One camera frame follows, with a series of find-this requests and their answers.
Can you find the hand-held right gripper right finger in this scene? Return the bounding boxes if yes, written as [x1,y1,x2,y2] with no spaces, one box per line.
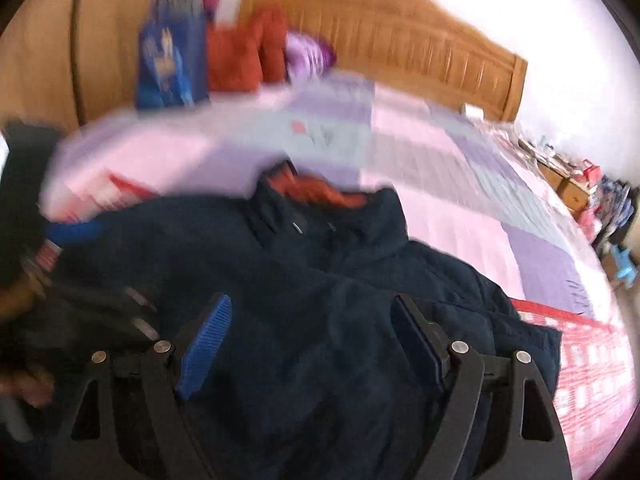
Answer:
[390,294,573,480]

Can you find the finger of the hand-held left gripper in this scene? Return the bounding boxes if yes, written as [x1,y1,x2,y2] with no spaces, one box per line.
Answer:
[46,221,105,247]
[42,275,162,356]

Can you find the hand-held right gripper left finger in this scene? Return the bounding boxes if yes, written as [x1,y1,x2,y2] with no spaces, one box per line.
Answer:
[52,292,233,480]

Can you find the dark navy padded jacket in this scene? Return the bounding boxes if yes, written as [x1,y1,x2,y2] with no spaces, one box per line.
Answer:
[47,160,563,480]

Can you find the pile of clothes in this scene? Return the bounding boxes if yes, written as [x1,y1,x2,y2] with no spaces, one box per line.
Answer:
[580,175,640,256]

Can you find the person's left hand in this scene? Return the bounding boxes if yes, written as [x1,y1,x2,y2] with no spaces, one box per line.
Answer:
[0,280,57,409]

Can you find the wooden wardrobe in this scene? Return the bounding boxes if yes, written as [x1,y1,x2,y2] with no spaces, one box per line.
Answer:
[0,0,168,133]

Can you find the red checked mat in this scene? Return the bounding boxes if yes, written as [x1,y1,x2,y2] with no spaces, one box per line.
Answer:
[47,172,638,478]

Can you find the patchwork quilt bed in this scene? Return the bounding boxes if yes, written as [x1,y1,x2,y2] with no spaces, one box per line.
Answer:
[40,72,618,321]

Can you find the blue gift bag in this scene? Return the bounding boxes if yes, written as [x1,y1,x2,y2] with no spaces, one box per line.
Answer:
[135,0,211,111]

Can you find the wooden nightstand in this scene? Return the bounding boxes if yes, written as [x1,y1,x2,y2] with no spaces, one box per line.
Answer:
[520,145,593,211]

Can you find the light blue plastic bag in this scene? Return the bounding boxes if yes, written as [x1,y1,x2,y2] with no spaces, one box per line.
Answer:
[607,245,640,283]

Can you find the clutter of small items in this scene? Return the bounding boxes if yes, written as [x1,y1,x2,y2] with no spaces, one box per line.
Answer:
[492,120,576,171]

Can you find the orange puffer jacket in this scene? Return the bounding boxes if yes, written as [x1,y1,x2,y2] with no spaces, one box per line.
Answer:
[206,6,290,93]

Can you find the red box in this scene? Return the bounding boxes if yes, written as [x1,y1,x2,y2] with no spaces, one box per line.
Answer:
[575,160,603,186]

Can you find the purple patterned pillow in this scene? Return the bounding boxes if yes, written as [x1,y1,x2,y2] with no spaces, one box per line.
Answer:
[285,30,338,83]

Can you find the wooden headboard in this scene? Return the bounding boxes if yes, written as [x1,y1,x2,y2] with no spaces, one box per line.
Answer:
[237,0,528,123]

